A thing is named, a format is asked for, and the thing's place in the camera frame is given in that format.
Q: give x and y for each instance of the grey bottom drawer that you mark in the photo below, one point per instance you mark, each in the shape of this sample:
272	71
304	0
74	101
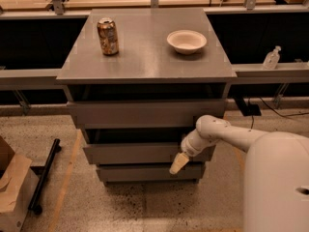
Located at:
148	172

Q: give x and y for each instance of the black metal bar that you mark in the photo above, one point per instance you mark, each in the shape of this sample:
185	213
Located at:
42	172

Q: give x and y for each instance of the black floor plug box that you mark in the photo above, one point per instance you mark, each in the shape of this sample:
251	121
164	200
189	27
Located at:
247	108

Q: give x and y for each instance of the clear sanitizer pump bottle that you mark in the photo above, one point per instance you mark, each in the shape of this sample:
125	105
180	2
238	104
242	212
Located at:
272	59

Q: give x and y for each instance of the grey drawer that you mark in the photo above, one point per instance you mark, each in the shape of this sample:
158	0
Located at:
148	172
131	153
142	114

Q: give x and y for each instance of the cardboard box with paper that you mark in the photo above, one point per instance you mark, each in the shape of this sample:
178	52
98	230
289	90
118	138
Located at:
17	185

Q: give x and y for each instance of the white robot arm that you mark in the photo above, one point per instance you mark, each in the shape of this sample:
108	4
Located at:
276	172

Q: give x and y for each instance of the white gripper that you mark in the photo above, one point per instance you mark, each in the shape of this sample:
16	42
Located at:
188	147

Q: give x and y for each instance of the crumpled soda can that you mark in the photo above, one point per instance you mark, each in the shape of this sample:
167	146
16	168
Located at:
108	36

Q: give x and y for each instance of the grey top drawer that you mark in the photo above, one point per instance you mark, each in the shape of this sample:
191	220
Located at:
142	114

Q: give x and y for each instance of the grey drawer cabinet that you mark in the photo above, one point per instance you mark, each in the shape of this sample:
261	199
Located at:
188	90

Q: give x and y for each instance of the grey metal rail frame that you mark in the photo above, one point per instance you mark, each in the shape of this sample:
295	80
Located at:
238	42

